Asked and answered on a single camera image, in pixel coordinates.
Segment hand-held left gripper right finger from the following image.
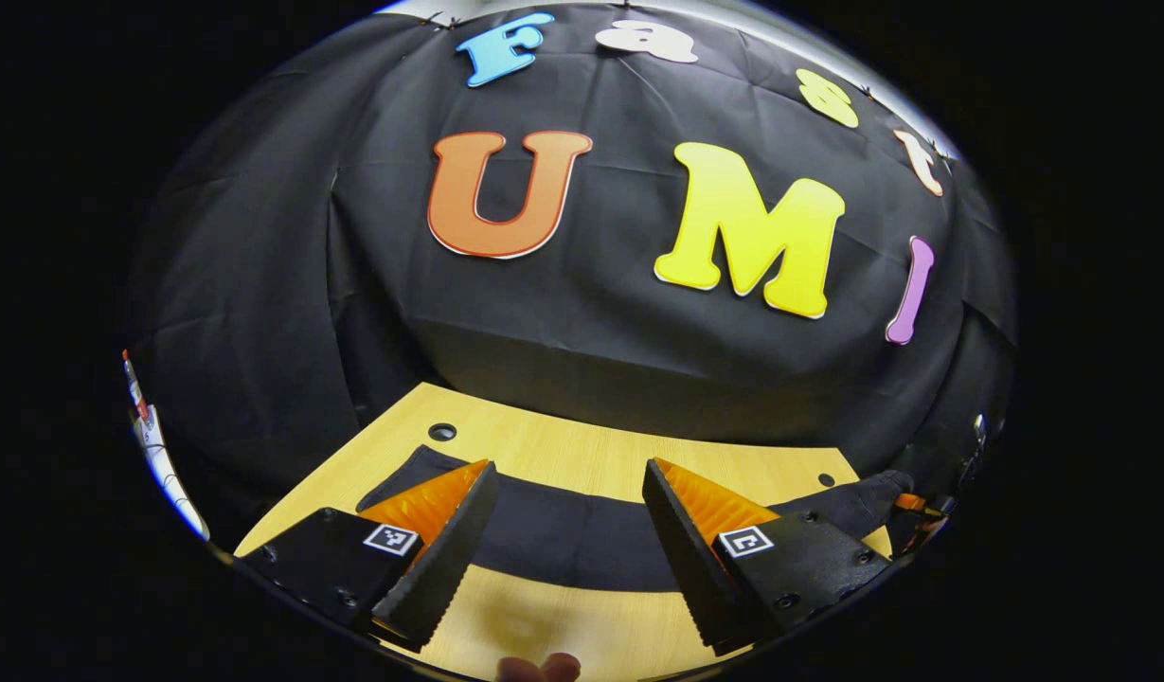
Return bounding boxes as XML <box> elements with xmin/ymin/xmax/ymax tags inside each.
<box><xmin>641</xmin><ymin>458</ymin><xmax>893</xmax><ymax>657</ymax></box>

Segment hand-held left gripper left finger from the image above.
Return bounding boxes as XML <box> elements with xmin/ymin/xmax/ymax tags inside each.
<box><xmin>241</xmin><ymin>459</ymin><xmax>500</xmax><ymax>655</ymax></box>

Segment dark grey jeans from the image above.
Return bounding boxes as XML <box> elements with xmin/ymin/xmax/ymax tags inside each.
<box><xmin>356</xmin><ymin>443</ymin><xmax>916</xmax><ymax>593</ymax></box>

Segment white patterned object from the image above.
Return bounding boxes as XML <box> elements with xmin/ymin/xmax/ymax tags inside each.
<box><xmin>120</xmin><ymin>349</ymin><xmax>211</xmax><ymax>543</ymax></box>

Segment black backdrop cloth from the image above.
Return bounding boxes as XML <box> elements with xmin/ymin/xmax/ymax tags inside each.
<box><xmin>122</xmin><ymin>0</ymin><xmax>1018</xmax><ymax>531</ymax></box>

